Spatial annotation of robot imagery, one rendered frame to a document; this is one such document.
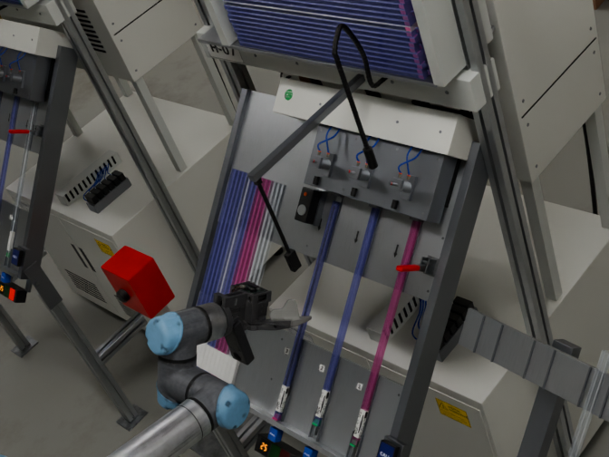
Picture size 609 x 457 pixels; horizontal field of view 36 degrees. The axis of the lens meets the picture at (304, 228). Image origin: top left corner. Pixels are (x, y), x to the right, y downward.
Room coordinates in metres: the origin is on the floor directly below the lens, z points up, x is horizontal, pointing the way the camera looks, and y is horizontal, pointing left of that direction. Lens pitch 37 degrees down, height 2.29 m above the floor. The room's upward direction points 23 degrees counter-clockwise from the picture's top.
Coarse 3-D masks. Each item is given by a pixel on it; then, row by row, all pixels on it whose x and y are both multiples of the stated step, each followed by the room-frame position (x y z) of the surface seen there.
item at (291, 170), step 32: (256, 96) 2.00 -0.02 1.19; (256, 128) 1.95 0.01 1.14; (288, 128) 1.87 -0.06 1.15; (256, 160) 1.90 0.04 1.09; (288, 160) 1.82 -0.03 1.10; (288, 192) 1.77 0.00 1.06; (288, 224) 1.72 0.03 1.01; (320, 224) 1.65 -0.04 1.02; (352, 224) 1.59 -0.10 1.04; (384, 224) 1.53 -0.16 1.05; (448, 224) 1.42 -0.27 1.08; (352, 256) 1.55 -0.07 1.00; (384, 256) 1.49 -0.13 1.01; (416, 256) 1.43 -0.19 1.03; (416, 288) 1.39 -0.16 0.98
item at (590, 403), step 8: (608, 352) 0.96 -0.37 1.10; (600, 360) 0.96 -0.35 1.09; (608, 360) 0.95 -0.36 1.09; (600, 368) 0.95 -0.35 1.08; (600, 376) 0.94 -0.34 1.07; (592, 384) 0.94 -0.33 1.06; (600, 384) 0.94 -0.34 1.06; (592, 392) 0.94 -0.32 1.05; (592, 400) 0.93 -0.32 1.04; (584, 408) 0.93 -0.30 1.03; (592, 408) 0.92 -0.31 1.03; (584, 416) 0.92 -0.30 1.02; (584, 424) 0.92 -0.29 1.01; (576, 432) 0.92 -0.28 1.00; (584, 432) 0.91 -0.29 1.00; (576, 440) 0.91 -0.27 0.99; (584, 440) 0.91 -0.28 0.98; (576, 448) 0.90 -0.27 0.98; (568, 456) 0.90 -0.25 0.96; (576, 456) 0.90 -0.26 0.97
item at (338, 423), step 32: (256, 352) 1.59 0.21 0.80; (288, 352) 1.53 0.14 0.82; (320, 352) 1.47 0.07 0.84; (256, 384) 1.54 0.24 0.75; (320, 384) 1.42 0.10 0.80; (352, 384) 1.37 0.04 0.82; (384, 384) 1.31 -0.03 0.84; (288, 416) 1.43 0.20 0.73; (352, 416) 1.32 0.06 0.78; (384, 416) 1.27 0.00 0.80; (352, 448) 1.28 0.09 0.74
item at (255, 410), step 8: (256, 408) 1.50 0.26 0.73; (264, 416) 1.46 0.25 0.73; (272, 416) 1.46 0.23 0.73; (272, 424) 1.43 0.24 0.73; (280, 424) 1.42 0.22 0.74; (288, 424) 1.42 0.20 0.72; (288, 432) 1.39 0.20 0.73; (296, 432) 1.38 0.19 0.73; (304, 440) 1.35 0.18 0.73; (312, 440) 1.35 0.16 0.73; (320, 448) 1.31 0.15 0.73; (328, 448) 1.31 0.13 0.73; (328, 456) 1.29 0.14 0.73; (336, 456) 1.28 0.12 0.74; (344, 456) 1.28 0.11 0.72
